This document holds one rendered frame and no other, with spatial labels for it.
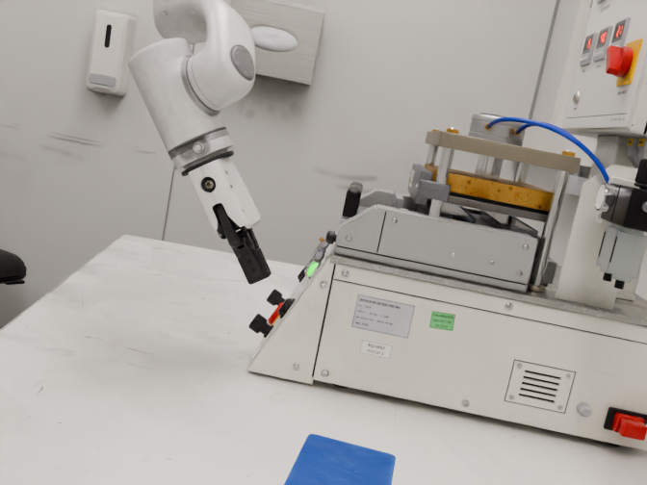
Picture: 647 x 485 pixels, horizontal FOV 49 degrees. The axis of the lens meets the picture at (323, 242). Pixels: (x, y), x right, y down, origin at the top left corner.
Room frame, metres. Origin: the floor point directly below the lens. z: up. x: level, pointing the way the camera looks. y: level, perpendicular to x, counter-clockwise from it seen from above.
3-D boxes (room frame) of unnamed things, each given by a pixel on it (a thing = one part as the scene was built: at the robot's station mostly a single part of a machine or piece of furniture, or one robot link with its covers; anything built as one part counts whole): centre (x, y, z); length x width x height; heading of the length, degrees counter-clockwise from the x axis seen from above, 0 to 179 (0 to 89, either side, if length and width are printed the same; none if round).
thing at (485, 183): (1.05, -0.21, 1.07); 0.22 x 0.17 x 0.10; 177
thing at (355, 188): (1.07, -0.03, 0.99); 0.15 x 0.02 x 0.04; 177
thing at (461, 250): (0.93, -0.13, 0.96); 0.26 x 0.05 x 0.07; 87
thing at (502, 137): (1.04, -0.25, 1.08); 0.31 x 0.24 x 0.13; 177
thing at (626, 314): (1.06, -0.25, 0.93); 0.46 x 0.35 x 0.01; 87
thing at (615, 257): (0.83, -0.33, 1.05); 0.15 x 0.05 x 0.15; 177
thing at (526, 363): (1.05, -0.21, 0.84); 0.53 x 0.37 x 0.17; 87
